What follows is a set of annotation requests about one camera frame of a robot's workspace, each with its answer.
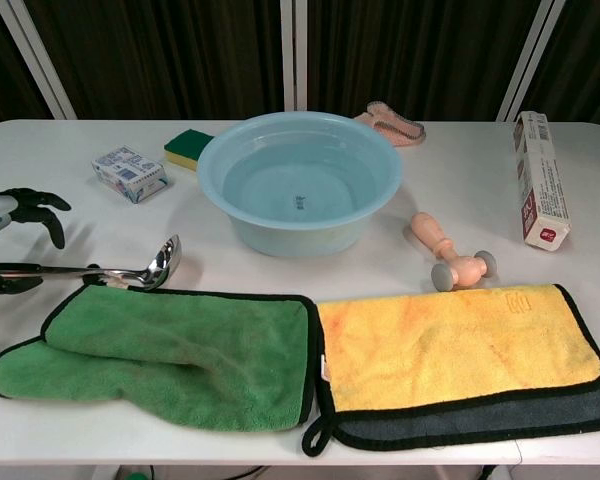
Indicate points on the stainless steel ladle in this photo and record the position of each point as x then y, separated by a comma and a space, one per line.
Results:
155, 265

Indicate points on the yellow grey microfiber towel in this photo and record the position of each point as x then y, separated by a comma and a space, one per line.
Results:
455, 345

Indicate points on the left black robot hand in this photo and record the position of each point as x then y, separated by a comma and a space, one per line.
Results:
27, 210

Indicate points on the light blue plastic basin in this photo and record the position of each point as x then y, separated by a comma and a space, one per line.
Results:
300, 175

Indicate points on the green yellow sponge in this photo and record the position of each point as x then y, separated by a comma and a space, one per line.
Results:
185, 149

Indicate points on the blue white soap box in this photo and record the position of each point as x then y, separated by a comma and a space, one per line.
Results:
129, 172

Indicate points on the long white red box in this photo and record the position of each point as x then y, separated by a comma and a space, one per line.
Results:
540, 185

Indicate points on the wooden massage roller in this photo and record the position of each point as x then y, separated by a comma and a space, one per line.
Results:
445, 245

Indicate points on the white frame post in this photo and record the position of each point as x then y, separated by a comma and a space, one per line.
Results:
294, 55
530, 55
40, 55

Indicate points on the green microfiber towel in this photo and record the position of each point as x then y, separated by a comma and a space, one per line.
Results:
180, 360

